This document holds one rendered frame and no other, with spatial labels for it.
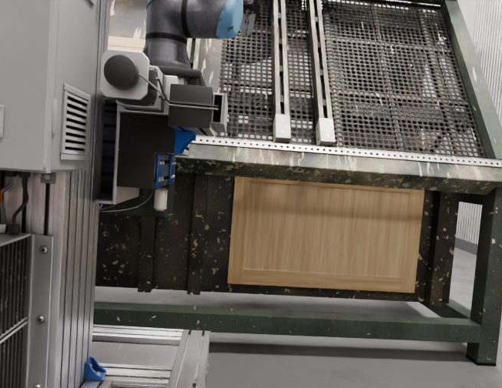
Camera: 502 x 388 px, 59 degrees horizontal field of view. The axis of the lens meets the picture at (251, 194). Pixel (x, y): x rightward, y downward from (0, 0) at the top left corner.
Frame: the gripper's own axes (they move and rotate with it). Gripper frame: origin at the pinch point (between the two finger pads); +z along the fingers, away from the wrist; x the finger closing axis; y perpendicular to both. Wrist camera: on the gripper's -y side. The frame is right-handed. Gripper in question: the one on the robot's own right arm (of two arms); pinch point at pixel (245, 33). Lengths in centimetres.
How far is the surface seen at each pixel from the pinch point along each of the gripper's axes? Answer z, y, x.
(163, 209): 60, -38, 27
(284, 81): 22.1, 14.8, -18.9
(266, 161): 44, -22, -12
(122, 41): 15, 33, 57
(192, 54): 16.9, 28.6, 23.8
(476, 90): 22, 27, -113
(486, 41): 52, 343, -276
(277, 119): 32.6, -5.0, -16.0
